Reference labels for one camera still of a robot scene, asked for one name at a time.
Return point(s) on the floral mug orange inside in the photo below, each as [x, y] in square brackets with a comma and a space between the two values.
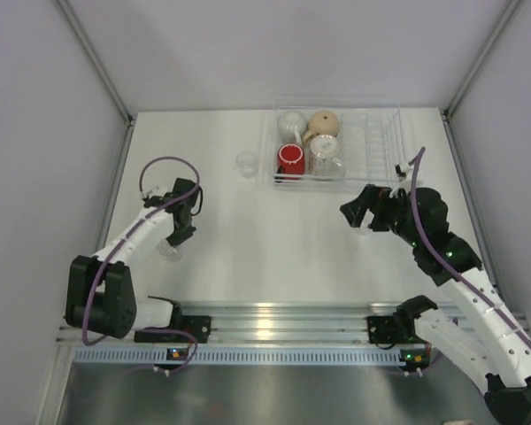
[325, 160]

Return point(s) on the clear glass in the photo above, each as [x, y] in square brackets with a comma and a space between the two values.
[247, 163]
[363, 231]
[170, 253]

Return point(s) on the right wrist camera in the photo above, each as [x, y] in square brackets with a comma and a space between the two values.
[404, 175]

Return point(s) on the perforated cable duct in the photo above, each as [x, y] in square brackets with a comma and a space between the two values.
[208, 355]

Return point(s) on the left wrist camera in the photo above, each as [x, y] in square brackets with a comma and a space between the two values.
[154, 196]

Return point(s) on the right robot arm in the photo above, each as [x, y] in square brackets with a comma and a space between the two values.
[497, 358]

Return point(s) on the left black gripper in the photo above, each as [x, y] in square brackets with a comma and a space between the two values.
[175, 240]

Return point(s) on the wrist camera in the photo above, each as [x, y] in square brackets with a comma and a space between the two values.
[154, 196]
[404, 175]

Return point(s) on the white speckled mug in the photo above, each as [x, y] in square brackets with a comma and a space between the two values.
[291, 126]

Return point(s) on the clear wire dish rack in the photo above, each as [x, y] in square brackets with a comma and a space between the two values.
[370, 134]

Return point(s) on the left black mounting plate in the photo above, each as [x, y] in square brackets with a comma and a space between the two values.
[199, 326]

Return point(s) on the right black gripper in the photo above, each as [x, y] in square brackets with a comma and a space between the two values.
[377, 198]

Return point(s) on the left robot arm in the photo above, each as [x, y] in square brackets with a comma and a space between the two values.
[102, 296]

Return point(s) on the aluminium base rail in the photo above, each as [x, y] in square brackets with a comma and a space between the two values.
[290, 324]

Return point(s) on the beige ceramic mug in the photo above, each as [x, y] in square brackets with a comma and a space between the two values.
[321, 123]

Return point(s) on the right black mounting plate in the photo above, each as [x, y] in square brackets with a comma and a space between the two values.
[384, 332]

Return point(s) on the black mounting plate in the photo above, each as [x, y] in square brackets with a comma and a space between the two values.
[384, 332]
[199, 326]

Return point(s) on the red mug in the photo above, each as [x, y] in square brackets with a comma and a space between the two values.
[290, 162]

